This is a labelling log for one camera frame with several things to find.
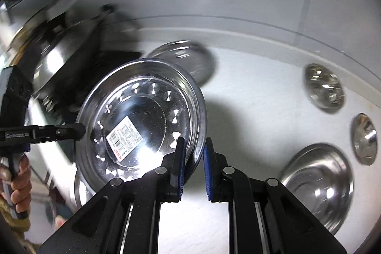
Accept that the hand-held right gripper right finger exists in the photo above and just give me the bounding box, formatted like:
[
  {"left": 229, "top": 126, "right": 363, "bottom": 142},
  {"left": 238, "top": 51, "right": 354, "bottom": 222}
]
[{"left": 203, "top": 137, "right": 349, "bottom": 254}]

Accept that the black gas stove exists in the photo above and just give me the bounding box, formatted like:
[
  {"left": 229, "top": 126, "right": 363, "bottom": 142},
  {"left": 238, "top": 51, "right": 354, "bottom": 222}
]
[{"left": 37, "top": 25, "right": 143, "bottom": 116}]

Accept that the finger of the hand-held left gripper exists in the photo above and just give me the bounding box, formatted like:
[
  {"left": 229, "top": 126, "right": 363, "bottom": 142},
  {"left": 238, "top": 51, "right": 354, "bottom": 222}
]
[{"left": 34, "top": 122, "right": 86, "bottom": 144}]

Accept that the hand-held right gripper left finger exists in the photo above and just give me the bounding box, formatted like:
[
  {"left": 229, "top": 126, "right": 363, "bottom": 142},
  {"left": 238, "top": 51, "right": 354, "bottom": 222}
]
[{"left": 39, "top": 137, "right": 191, "bottom": 254}]

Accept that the steel wok lid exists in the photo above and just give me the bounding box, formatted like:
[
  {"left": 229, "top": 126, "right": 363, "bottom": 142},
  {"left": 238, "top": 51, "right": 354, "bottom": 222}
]
[{"left": 30, "top": 5, "right": 120, "bottom": 88}]

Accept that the large steel bowl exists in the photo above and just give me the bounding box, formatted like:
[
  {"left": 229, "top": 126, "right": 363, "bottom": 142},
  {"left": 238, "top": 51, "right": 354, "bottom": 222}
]
[{"left": 278, "top": 143, "right": 355, "bottom": 235}]

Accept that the small steel bowl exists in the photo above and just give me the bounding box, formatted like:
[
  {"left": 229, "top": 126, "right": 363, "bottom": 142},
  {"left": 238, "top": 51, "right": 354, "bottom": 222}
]
[
  {"left": 352, "top": 113, "right": 378, "bottom": 166},
  {"left": 304, "top": 64, "right": 345, "bottom": 114}
]

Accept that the steel plate with label sticker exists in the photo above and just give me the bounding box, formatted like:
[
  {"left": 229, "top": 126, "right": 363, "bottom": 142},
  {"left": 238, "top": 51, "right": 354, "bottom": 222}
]
[{"left": 74, "top": 58, "right": 207, "bottom": 194}]

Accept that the person's left hand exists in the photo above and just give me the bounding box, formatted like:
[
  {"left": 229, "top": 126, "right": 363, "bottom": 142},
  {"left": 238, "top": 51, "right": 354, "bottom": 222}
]
[{"left": 0, "top": 157, "right": 33, "bottom": 213}]

